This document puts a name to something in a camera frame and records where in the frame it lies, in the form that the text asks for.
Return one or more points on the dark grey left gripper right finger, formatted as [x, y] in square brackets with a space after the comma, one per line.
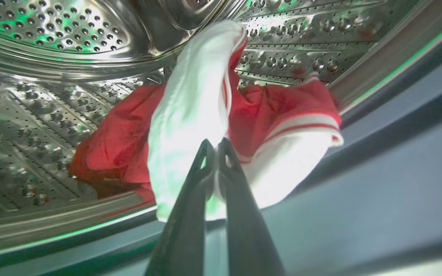
[246, 230]

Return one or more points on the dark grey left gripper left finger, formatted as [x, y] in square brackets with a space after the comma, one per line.
[185, 230]

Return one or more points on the red and white garment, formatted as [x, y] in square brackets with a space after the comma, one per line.
[190, 115]

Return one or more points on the stainless steel washing machine drum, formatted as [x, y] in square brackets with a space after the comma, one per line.
[52, 96]

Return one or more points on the grey rubber door gasket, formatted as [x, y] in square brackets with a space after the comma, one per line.
[378, 184]

